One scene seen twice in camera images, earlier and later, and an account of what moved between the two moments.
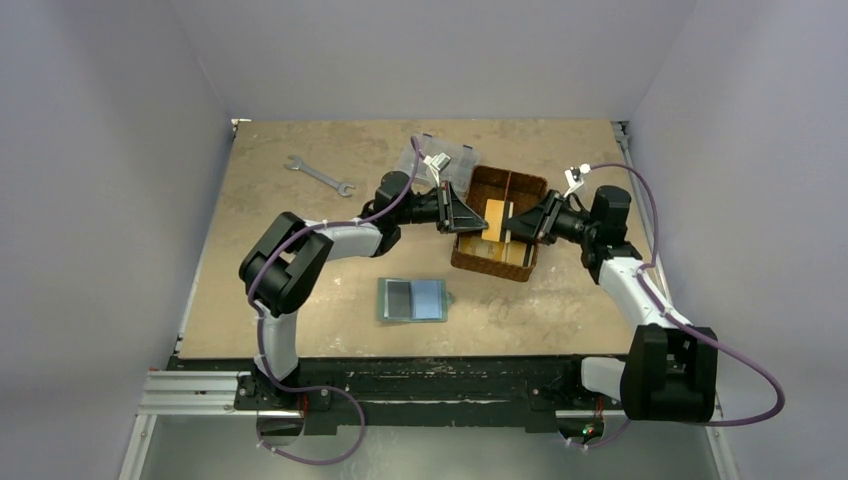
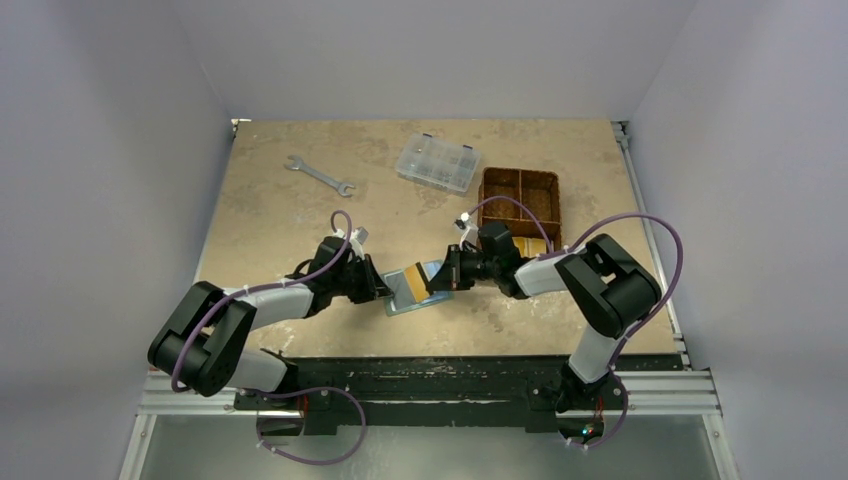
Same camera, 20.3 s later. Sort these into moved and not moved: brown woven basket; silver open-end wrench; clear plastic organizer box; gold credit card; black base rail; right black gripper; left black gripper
Moved: right black gripper; left black gripper; brown woven basket; gold credit card
Not moved: black base rail; clear plastic organizer box; silver open-end wrench
